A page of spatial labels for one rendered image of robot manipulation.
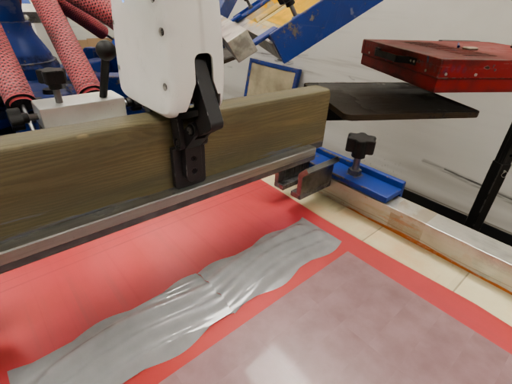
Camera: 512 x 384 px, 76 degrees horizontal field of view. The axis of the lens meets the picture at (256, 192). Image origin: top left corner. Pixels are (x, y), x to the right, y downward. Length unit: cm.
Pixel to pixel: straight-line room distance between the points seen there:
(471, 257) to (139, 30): 42
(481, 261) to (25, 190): 45
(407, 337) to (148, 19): 35
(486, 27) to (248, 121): 197
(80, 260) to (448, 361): 40
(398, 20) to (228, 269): 218
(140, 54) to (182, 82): 4
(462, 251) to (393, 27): 206
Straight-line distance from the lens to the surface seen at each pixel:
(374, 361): 34
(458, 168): 236
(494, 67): 118
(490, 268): 47
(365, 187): 49
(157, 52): 25
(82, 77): 78
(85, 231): 28
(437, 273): 45
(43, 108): 58
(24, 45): 108
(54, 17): 89
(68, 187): 28
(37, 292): 42
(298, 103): 38
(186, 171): 29
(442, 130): 234
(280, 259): 40
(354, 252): 44
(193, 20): 25
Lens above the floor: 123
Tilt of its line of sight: 31 degrees down
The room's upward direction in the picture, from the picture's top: 3 degrees clockwise
